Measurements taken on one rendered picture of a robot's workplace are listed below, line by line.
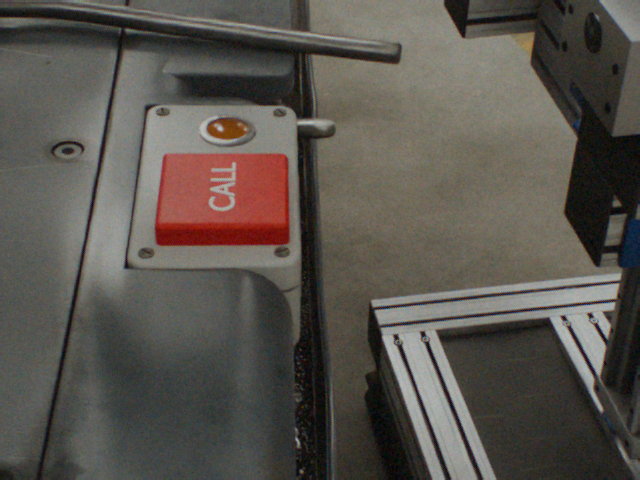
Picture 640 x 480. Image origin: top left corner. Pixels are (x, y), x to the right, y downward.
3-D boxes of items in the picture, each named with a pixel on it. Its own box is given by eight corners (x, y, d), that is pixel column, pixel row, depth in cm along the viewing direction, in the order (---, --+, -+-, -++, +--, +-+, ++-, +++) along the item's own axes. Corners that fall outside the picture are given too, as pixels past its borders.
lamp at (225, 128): (248, 151, 64) (248, 138, 63) (206, 151, 64) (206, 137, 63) (249, 128, 65) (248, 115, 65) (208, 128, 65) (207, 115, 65)
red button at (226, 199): (289, 260, 58) (289, 224, 56) (156, 261, 57) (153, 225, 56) (287, 184, 62) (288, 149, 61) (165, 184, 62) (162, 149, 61)
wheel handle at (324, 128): (336, 142, 168) (337, 125, 167) (276, 142, 168) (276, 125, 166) (335, 131, 170) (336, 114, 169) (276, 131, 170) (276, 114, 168)
